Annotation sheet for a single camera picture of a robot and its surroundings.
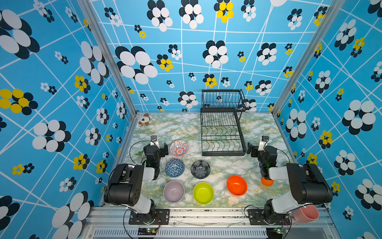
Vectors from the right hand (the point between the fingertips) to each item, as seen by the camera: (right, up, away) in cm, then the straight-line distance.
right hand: (259, 143), depth 93 cm
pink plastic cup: (+10, -29, -26) cm, 41 cm away
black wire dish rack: (-22, +4, +11) cm, 25 cm away
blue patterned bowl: (-53, -15, -4) cm, 55 cm away
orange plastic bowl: (-18, -22, -12) cm, 31 cm away
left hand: (-64, 0, 0) cm, 64 cm away
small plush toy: (-80, +15, +18) cm, 83 cm away
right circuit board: (-3, -40, -24) cm, 46 cm away
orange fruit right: (-2, -20, -14) cm, 24 cm away
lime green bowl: (-36, -26, -12) cm, 46 cm away
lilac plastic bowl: (-52, -25, -12) cm, 59 cm away
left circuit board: (-65, -41, -21) cm, 79 cm away
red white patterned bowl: (-52, -4, +5) cm, 52 cm away
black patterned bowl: (-38, -15, -5) cm, 41 cm away
